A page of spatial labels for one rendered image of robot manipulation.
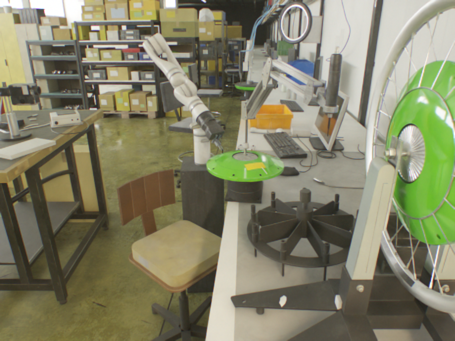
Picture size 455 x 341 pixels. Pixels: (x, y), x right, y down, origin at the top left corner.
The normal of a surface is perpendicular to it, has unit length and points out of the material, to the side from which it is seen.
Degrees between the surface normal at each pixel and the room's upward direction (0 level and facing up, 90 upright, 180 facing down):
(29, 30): 90
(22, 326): 0
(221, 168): 23
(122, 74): 90
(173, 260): 0
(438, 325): 0
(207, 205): 90
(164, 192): 90
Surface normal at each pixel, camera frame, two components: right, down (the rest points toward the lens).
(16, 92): 0.02, 0.38
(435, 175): -0.98, 0.08
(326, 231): -0.66, 0.33
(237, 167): -0.10, -0.78
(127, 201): 0.90, 0.16
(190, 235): 0.00, -0.93
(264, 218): -0.37, 0.39
